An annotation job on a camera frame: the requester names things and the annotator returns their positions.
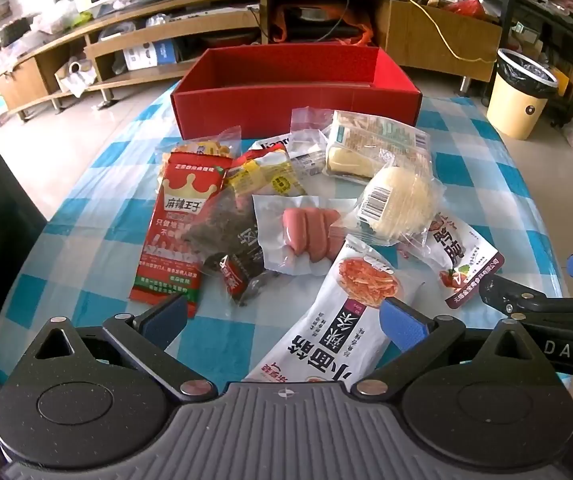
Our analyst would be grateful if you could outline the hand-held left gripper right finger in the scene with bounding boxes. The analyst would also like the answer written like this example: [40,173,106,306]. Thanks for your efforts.
[353,297,552,403]

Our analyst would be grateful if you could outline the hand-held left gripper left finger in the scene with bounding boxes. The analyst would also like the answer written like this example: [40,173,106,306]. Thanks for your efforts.
[16,294,218,403]

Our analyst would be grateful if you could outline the small red and white packet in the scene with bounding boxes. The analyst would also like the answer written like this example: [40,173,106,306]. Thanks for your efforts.
[399,212,506,308]

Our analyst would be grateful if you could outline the long white noodle snack packet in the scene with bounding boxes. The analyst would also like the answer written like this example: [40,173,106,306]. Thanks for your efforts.
[244,234,424,391]

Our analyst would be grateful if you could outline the clear packet of dark snack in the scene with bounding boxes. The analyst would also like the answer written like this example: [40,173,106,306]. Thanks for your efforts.
[186,192,280,306]

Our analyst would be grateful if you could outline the yellow waffle packet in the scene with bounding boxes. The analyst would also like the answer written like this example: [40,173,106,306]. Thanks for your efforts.
[156,130,242,162]

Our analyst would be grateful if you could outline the beige biscuit packet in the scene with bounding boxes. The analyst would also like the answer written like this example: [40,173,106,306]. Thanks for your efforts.
[290,107,434,181]

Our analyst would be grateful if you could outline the grey and white wafer packet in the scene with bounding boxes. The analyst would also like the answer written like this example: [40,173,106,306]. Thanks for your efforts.
[249,135,328,179]

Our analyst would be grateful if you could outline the red cardboard box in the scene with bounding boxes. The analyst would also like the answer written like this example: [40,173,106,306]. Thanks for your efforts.
[169,46,424,141]

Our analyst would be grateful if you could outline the red crown snack packet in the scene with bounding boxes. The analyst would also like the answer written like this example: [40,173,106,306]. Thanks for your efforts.
[130,150,234,318]

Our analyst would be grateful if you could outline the round white cake packet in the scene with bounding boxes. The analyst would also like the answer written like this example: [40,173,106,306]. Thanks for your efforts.
[339,165,442,248]

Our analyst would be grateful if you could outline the clear sausage packet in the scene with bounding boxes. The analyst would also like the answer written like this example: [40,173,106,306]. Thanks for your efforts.
[252,194,362,276]

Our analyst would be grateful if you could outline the blue checked tablecloth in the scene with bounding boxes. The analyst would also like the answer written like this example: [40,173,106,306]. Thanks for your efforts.
[0,87,573,401]

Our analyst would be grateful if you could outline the yellow and red snack packet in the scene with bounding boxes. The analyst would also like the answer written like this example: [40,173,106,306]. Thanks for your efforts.
[226,147,307,202]

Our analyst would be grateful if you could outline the yellow trash bin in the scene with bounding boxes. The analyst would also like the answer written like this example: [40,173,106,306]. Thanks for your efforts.
[486,47,559,141]

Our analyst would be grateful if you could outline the black chair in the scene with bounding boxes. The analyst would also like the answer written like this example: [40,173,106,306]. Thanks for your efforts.
[0,130,48,381]

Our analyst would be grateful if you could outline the black storage rack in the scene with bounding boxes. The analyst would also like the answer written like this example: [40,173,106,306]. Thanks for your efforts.
[466,0,573,126]

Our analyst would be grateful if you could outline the white paper bundle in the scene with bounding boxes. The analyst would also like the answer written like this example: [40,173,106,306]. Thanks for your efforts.
[54,57,97,98]

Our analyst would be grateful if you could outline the white and blue carton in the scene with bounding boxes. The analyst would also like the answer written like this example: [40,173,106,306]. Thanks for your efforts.
[123,40,182,71]

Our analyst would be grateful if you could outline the wooden television stand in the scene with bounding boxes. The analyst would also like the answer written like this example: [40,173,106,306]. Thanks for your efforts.
[0,0,504,121]

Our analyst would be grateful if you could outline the red plastic bag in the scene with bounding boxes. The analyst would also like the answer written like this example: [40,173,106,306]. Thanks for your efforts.
[446,0,483,19]

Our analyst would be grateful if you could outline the orange plastic bag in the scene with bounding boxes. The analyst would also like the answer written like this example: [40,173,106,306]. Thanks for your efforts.
[269,2,379,47]

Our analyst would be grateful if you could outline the clear plastic bag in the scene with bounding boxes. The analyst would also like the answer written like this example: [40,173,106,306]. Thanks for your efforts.
[31,0,80,33]

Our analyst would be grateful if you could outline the yellow cable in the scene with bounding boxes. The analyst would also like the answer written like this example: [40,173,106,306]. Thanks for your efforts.
[356,0,497,64]

